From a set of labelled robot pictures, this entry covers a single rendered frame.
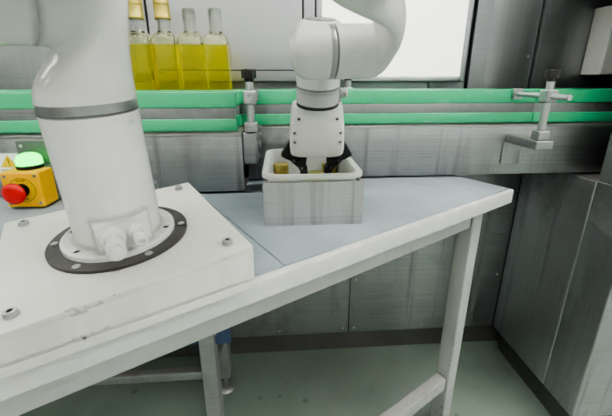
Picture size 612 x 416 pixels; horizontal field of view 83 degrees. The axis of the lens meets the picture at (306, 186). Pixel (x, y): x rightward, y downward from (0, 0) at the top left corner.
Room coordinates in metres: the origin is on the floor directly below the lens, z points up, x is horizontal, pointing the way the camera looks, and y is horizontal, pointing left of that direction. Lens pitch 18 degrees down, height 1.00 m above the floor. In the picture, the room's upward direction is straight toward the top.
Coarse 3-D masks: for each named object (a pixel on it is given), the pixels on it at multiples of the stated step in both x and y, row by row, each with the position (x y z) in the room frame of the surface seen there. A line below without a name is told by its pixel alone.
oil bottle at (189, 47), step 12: (180, 36) 0.85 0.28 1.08; (192, 36) 0.85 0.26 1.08; (180, 48) 0.84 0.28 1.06; (192, 48) 0.84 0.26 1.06; (180, 60) 0.84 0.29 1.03; (192, 60) 0.84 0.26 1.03; (180, 72) 0.84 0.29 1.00; (192, 72) 0.84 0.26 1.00; (204, 72) 0.86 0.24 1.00; (192, 84) 0.84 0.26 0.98; (204, 84) 0.85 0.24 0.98
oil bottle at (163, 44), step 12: (156, 36) 0.84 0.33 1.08; (168, 36) 0.84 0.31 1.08; (156, 48) 0.84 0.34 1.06; (168, 48) 0.84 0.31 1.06; (156, 60) 0.84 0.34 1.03; (168, 60) 0.84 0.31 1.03; (156, 72) 0.84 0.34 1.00; (168, 72) 0.84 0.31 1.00; (156, 84) 0.84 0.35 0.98; (168, 84) 0.84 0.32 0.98; (180, 84) 0.86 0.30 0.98
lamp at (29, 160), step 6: (18, 156) 0.65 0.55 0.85; (24, 156) 0.65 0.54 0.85; (30, 156) 0.65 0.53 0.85; (36, 156) 0.66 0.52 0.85; (18, 162) 0.64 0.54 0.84; (24, 162) 0.64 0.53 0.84; (30, 162) 0.64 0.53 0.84; (36, 162) 0.65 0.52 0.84; (42, 162) 0.67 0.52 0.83; (18, 168) 0.64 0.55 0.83; (24, 168) 0.64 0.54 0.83; (30, 168) 0.64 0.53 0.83; (36, 168) 0.65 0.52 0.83
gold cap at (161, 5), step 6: (156, 0) 0.85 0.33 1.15; (162, 0) 0.85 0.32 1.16; (156, 6) 0.85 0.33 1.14; (162, 6) 0.85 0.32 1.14; (168, 6) 0.87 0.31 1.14; (156, 12) 0.85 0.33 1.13; (162, 12) 0.85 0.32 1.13; (168, 12) 0.86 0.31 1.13; (156, 18) 0.85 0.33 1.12; (162, 18) 0.85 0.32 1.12; (168, 18) 0.86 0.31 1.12
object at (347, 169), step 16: (272, 160) 0.74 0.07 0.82; (288, 160) 0.76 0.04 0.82; (320, 160) 0.76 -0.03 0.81; (352, 160) 0.65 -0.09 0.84; (272, 176) 0.55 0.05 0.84; (288, 176) 0.55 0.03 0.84; (304, 176) 0.55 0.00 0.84; (320, 176) 0.55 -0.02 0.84; (336, 176) 0.55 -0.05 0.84; (352, 176) 0.56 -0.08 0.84
